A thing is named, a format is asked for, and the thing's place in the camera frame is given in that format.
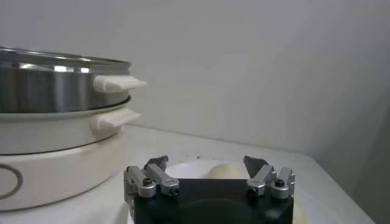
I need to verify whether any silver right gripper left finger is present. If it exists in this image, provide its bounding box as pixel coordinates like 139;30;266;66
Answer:
123;155;181;201

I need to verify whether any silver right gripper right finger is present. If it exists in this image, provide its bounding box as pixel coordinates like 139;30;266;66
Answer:
243;155;297;200

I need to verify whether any white steamed baozi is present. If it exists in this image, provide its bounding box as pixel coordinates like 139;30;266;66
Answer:
207;163;248;180

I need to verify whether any stainless steel steamer basket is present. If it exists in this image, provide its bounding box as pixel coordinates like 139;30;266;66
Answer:
0;46;147;114

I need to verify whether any white round plate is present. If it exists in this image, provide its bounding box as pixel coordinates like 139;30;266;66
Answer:
121;159;308;224

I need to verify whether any white electric cooker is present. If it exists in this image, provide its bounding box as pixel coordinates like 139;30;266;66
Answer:
0;97;143;212

